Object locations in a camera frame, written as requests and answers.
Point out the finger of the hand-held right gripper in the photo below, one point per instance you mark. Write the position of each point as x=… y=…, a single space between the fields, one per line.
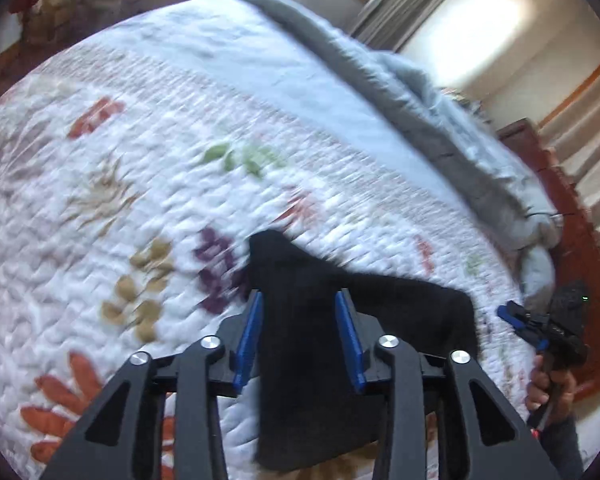
x=532 y=336
x=512 y=311

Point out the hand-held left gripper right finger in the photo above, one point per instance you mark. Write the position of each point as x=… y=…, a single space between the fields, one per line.
x=350 y=340

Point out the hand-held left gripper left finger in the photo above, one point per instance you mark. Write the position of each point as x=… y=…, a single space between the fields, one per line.
x=250 y=340

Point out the black pants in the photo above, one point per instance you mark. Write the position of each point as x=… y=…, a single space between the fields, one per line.
x=305 y=360

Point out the person's right forearm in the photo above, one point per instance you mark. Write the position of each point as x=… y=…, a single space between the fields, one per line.
x=562 y=447

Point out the person's right hand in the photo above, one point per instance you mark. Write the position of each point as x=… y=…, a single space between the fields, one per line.
x=555 y=395

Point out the red-brown wooden headboard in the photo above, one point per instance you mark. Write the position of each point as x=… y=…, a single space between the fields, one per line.
x=580 y=240

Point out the grey fleece blanket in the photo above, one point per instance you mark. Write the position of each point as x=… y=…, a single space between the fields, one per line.
x=480 y=150

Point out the floral quilted bedspread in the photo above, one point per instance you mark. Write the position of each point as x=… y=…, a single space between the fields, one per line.
x=130 y=185

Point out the light blue bed sheet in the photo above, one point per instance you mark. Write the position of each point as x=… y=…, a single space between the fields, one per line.
x=260 y=60

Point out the grey curtain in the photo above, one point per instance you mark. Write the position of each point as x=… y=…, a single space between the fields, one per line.
x=405 y=0

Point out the blurry brown object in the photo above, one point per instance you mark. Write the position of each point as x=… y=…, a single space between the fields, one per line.
x=50 y=17

